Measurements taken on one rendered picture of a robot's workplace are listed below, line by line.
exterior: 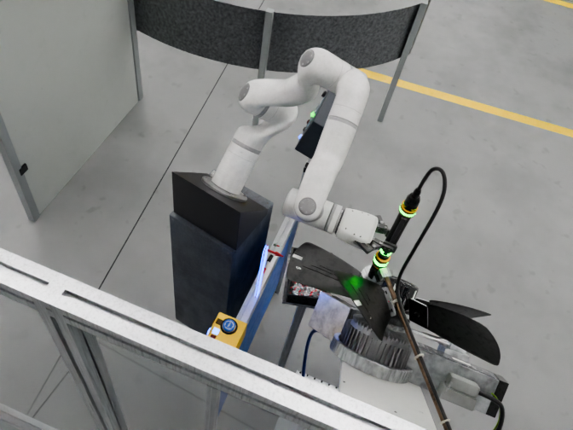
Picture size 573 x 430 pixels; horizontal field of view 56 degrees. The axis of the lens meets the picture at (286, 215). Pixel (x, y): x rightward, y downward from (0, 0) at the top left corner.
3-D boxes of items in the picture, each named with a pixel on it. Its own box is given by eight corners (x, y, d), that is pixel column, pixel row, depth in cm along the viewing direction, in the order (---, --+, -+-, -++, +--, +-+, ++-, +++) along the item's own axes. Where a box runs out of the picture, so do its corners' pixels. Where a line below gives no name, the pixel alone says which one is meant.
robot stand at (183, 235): (175, 318, 283) (169, 214, 209) (208, 277, 300) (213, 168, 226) (222, 348, 277) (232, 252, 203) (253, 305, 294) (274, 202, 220)
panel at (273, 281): (212, 427, 242) (218, 375, 189) (211, 427, 242) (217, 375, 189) (278, 282, 291) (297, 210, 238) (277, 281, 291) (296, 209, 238)
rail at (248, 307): (217, 388, 187) (218, 380, 180) (207, 384, 187) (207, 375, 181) (303, 205, 240) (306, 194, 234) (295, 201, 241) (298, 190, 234)
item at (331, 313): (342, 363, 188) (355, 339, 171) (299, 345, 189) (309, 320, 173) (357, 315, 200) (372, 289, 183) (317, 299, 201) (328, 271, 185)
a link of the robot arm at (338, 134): (359, 118, 141) (318, 225, 140) (356, 130, 157) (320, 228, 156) (327, 106, 142) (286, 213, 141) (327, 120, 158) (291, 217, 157)
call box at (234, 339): (225, 379, 170) (227, 367, 161) (196, 367, 171) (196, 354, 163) (245, 336, 179) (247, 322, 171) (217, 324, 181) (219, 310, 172)
